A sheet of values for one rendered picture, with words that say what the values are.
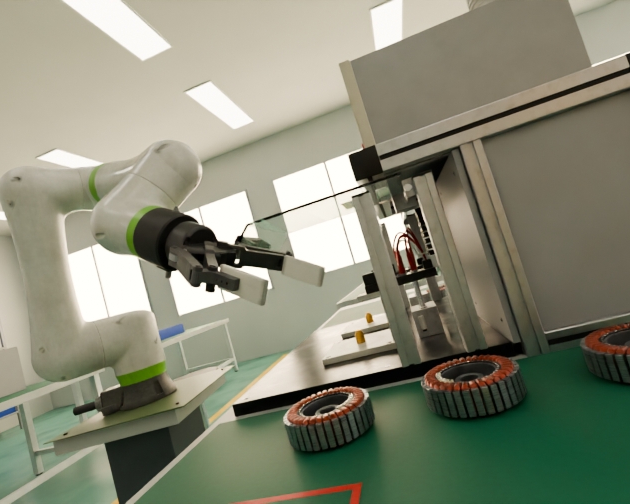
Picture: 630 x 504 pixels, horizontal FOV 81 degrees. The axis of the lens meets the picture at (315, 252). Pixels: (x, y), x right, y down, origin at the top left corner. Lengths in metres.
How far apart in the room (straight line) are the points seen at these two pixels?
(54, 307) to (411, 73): 0.94
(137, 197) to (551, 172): 0.64
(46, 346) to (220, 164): 5.50
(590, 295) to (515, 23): 0.47
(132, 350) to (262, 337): 5.01
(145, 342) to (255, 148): 5.27
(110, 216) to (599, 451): 0.66
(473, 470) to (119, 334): 0.92
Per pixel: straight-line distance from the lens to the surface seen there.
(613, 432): 0.42
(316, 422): 0.46
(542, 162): 0.64
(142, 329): 1.13
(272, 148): 6.09
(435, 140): 0.61
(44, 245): 1.07
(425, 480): 0.38
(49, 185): 1.08
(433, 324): 0.78
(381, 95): 0.75
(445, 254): 0.61
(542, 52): 0.81
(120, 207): 0.67
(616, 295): 0.66
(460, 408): 0.46
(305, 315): 5.78
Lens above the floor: 0.94
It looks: 4 degrees up
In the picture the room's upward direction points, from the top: 16 degrees counter-clockwise
